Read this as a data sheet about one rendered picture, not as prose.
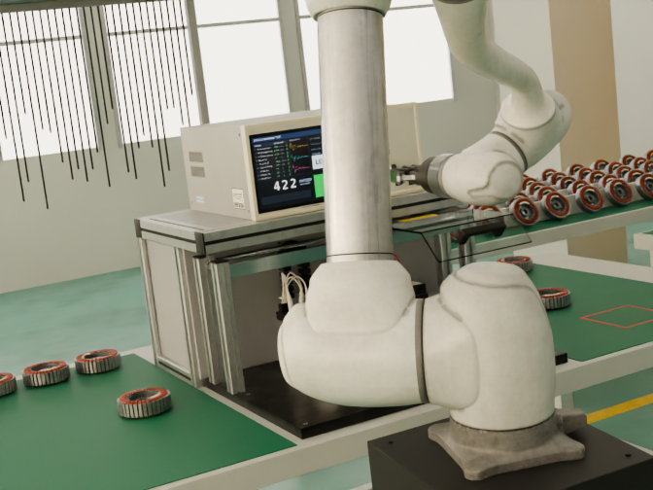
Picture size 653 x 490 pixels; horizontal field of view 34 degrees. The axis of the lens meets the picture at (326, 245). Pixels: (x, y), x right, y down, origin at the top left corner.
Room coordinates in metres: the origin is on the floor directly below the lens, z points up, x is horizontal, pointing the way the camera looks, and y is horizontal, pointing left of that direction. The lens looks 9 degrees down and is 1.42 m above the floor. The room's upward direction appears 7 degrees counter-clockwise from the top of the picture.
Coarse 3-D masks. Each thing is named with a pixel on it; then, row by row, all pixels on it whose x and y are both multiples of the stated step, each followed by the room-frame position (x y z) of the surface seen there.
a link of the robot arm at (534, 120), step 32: (448, 0) 1.70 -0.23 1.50; (480, 0) 1.71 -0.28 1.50; (448, 32) 1.77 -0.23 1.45; (480, 32) 1.77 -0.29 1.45; (480, 64) 1.83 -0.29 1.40; (512, 64) 1.90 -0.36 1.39; (512, 96) 2.02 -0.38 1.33; (544, 96) 2.04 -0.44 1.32; (512, 128) 2.04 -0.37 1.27; (544, 128) 2.03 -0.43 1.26
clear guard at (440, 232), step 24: (408, 216) 2.44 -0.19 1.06; (432, 216) 2.40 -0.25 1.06; (456, 216) 2.36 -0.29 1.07; (480, 216) 2.32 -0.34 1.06; (504, 216) 2.30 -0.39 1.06; (432, 240) 2.19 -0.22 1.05; (456, 240) 2.21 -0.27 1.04; (480, 240) 2.22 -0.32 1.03; (504, 240) 2.24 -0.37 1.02; (528, 240) 2.26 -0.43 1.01
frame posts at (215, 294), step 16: (208, 272) 2.29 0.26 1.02; (224, 272) 2.20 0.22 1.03; (448, 272) 2.58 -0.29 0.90; (208, 288) 2.29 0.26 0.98; (224, 288) 2.20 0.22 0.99; (208, 304) 2.28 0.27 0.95; (224, 304) 2.19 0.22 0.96; (208, 320) 2.28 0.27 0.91; (224, 320) 2.19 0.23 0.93; (208, 336) 2.28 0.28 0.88; (224, 336) 2.19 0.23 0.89; (208, 352) 2.29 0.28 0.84; (224, 352) 2.21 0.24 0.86; (208, 368) 2.30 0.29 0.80; (224, 368) 2.21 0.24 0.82; (240, 368) 2.20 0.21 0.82; (240, 384) 2.20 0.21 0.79
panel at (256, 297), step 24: (288, 240) 2.45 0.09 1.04; (192, 264) 2.34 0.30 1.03; (312, 264) 2.47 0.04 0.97; (408, 264) 2.59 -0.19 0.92; (432, 264) 2.63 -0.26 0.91; (192, 288) 2.34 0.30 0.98; (240, 288) 2.39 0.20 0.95; (264, 288) 2.41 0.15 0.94; (432, 288) 2.62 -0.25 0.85; (192, 312) 2.33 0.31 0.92; (240, 312) 2.38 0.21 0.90; (264, 312) 2.41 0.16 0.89; (240, 336) 2.38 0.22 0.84; (264, 336) 2.41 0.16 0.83; (264, 360) 2.40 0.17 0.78
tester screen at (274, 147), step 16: (320, 128) 2.36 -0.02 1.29; (256, 144) 2.29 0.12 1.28; (272, 144) 2.31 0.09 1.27; (288, 144) 2.33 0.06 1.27; (304, 144) 2.34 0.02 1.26; (320, 144) 2.36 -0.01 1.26; (256, 160) 2.29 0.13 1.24; (272, 160) 2.31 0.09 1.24; (288, 160) 2.32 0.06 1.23; (304, 160) 2.34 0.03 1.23; (272, 176) 2.31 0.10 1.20; (288, 176) 2.32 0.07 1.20; (304, 176) 2.34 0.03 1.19; (272, 192) 2.30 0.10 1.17; (288, 192) 2.32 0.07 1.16
